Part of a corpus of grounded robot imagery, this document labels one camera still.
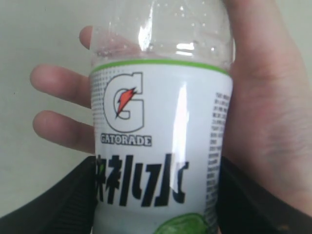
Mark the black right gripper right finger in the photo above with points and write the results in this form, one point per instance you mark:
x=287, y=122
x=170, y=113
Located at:
x=244, y=207

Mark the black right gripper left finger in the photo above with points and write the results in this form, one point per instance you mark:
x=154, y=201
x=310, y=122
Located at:
x=67, y=208

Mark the person's open bare hand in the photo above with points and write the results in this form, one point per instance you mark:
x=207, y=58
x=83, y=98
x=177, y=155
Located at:
x=269, y=126

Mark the green label Gatorade bottle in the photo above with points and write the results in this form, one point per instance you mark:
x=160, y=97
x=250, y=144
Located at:
x=160, y=98

